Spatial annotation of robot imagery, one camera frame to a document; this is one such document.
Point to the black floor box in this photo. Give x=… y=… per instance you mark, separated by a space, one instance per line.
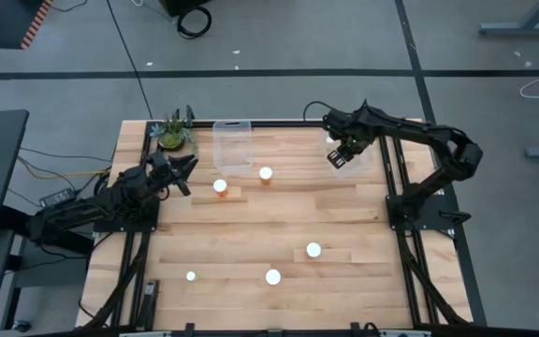
x=180 y=5

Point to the potted green succulent plant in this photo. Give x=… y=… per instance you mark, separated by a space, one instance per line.
x=171 y=138

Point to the black mat orange striped edge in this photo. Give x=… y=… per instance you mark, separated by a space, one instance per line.
x=3 y=23

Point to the black rail-mounted box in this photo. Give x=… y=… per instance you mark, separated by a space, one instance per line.
x=150 y=290

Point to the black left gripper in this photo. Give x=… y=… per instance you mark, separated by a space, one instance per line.
x=163 y=169

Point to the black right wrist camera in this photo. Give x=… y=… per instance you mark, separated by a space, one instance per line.
x=334 y=124

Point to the small black floor puck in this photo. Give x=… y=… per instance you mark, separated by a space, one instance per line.
x=20 y=326

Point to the black aluminium table frame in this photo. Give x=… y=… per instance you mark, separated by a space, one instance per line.
x=288 y=124

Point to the clear plastic bin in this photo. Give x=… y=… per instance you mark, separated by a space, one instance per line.
x=363 y=168
x=232 y=154

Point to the large amber orange-pill bottle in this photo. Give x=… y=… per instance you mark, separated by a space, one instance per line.
x=313 y=249

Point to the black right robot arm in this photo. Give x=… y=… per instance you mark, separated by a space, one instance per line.
x=438 y=136

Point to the black power adapter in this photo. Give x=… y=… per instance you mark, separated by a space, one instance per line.
x=57 y=197

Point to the medium amber pill bottle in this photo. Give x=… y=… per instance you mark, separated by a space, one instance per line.
x=220 y=186
x=265 y=174

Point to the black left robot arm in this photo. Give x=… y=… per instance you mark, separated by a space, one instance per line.
x=91 y=206

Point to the small white-capped pill bottle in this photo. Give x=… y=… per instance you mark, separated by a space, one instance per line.
x=191 y=276

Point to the large amber capsule pill bottle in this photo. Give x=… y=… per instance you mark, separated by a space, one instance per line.
x=273 y=276

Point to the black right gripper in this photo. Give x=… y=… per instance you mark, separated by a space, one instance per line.
x=357 y=138

